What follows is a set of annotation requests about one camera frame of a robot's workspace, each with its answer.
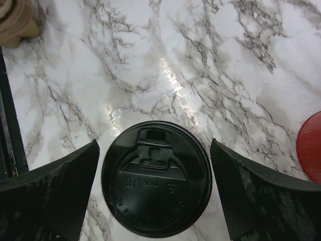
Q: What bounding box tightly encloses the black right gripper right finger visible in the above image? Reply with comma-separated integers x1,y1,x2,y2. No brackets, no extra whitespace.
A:
210,139,320,240

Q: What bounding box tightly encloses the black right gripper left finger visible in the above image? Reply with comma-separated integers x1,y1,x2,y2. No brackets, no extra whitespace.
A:
1,140,100,240

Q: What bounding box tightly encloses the red cup with straws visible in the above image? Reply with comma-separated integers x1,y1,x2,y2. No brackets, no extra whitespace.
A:
296,111,321,183

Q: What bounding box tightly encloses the brown cardboard cup carrier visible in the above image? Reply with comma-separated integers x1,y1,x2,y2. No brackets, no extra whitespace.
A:
1,0,40,48

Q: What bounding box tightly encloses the black mounting base rail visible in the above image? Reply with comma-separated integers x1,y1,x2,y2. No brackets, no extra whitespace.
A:
1,54,29,181

